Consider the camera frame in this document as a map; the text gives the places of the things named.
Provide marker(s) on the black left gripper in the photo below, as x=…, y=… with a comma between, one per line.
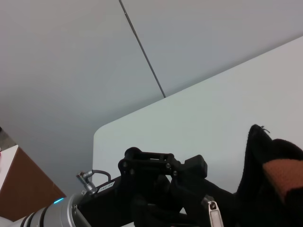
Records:
x=118, y=201

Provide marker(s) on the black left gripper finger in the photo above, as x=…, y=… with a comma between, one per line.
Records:
x=194, y=168

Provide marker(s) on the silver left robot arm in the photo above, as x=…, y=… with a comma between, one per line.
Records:
x=52, y=215

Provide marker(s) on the brown wooden cabinet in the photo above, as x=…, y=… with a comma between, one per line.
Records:
x=28, y=184

